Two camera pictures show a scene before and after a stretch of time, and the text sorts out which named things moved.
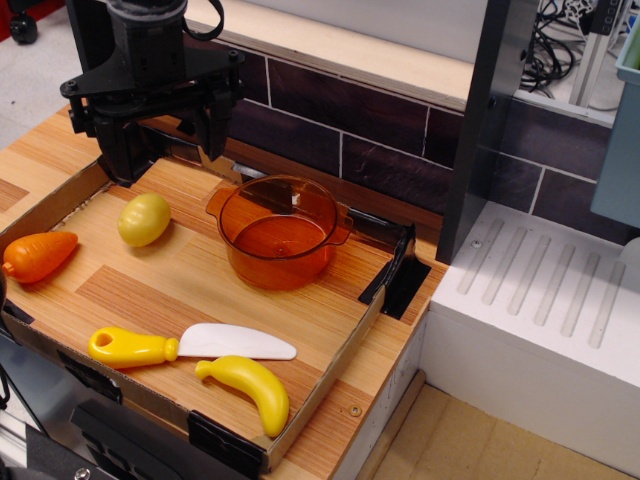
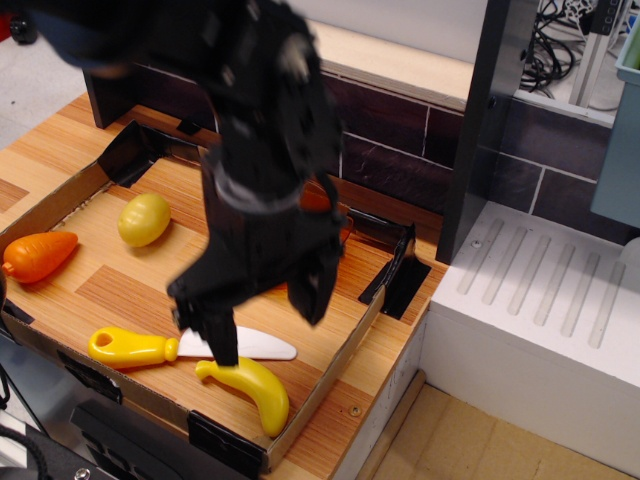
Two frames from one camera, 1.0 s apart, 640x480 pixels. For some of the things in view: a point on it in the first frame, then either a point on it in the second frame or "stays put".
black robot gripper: (138, 63) -> (262, 235)
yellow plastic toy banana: (256, 379) stays put
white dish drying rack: (538, 326) stays put
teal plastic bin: (616, 188) stays put
